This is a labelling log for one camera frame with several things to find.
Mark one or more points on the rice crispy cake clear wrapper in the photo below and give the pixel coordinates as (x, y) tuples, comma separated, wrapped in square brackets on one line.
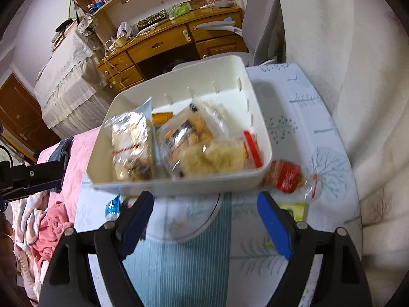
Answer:
[(214, 158)]

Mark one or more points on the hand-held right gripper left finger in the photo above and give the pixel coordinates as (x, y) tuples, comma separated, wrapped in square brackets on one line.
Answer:
[(137, 224)]

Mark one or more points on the small red label pastry packet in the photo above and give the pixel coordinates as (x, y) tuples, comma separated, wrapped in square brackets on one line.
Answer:
[(287, 176)]

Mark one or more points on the yellow green snack packet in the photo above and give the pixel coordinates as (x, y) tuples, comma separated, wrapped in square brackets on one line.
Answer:
[(295, 209)]

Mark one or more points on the floral round pouch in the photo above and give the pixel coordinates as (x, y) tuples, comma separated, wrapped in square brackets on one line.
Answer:
[(87, 23)]

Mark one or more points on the pink bed sheet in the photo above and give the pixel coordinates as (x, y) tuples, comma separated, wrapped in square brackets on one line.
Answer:
[(80, 156)]

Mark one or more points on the tree print tablecloth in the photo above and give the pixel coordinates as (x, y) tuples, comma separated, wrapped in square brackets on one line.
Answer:
[(179, 268)]

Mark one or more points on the pink fleece blanket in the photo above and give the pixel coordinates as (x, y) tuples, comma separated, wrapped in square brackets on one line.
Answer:
[(52, 227)]

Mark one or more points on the beige mug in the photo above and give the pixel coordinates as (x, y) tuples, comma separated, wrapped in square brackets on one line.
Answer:
[(120, 41)]

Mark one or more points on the white plastic storage container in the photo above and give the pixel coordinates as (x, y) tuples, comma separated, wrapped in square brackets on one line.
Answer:
[(223, 102)]

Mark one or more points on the small orange biscuit packet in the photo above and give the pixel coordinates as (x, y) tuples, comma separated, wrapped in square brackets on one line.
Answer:
[(162, 117)]

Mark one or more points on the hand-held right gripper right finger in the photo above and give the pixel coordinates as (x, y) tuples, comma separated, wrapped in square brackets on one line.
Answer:
[(274, 227)]

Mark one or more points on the lace cloth covered furniture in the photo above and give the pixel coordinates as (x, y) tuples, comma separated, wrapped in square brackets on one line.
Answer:
[(67, 80)]

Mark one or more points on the dark printed box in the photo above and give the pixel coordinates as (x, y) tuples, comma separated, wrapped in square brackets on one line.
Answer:
[(152, 18)]

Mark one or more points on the white plastic bag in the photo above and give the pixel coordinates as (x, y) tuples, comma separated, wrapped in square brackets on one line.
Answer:
[(125, 29)]

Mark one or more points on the floral print quilt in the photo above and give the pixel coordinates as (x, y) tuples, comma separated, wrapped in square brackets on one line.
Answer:
[(24, 230)]

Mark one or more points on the green box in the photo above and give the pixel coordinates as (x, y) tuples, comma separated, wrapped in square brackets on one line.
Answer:
[(180, 10)]

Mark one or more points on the wooden desk with drawers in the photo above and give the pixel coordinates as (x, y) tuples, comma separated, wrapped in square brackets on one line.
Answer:
[(166, 44)]

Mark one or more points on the small blue snack packet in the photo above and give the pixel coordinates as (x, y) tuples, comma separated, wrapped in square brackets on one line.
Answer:
[(113, 208)]

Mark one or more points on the orange cracker clear packet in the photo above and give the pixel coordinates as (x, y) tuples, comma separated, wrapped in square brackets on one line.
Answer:
[(191, 128)]

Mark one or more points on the dark blue jeans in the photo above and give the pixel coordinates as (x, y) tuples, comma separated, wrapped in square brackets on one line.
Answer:
[(62, 148)]

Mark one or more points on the brown wooden door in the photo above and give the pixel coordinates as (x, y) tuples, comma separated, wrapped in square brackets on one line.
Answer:
[(19, 118)]

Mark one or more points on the grey office chair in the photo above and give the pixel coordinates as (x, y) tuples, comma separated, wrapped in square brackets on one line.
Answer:
[(258, 22)]

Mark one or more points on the white fleece blanket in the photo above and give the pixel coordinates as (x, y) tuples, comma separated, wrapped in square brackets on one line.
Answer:
[(351, 70)]

